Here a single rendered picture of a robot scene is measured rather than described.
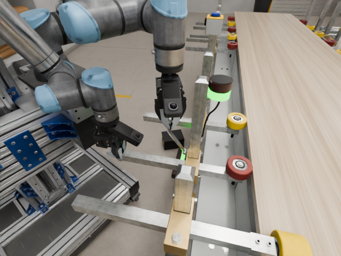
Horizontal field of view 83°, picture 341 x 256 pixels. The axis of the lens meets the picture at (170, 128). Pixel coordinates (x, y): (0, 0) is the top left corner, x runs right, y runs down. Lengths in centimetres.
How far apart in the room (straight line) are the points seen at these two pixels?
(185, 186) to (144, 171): 138
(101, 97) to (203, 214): 60
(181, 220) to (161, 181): 123
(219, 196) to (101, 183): 88
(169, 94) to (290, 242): 40
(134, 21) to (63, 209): 125
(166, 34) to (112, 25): 11
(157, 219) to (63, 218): 104
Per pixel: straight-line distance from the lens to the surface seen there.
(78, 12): 45
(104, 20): 46
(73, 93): 57
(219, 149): 110
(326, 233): 65
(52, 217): 150
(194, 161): 69
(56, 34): 89
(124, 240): 151
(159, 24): 46
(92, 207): 53
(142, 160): 72
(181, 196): 42
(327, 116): 106
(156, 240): 149
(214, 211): 89
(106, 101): 58
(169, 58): 47
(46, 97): 58
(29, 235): 151
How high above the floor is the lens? 140
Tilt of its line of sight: 41 degrees down
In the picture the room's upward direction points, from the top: straight up
